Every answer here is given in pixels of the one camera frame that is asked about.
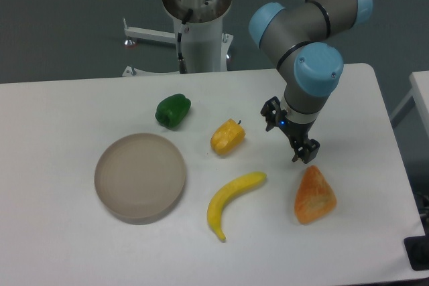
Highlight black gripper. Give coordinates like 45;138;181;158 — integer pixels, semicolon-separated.
261;96;320;164

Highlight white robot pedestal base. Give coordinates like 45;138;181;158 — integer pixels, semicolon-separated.
123;0;233;74

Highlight yellow banana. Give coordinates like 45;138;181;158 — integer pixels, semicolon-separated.
206;171;267;242

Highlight white side table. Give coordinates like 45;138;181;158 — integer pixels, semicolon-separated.
389;71;429;133

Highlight black device at table edge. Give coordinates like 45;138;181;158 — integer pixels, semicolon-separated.
404;235;429;271

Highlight yellow bell pepper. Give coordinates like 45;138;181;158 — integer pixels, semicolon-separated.
210;119;246;155

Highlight beige round plate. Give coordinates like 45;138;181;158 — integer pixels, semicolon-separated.
94;133;187;224

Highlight green bell pepper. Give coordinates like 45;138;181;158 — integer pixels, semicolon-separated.
155;93;191;129

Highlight black cable on pedestal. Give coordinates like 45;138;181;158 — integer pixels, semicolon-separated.
176;8;193;74

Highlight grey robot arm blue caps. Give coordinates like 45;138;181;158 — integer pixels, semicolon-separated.
162;0;373;163

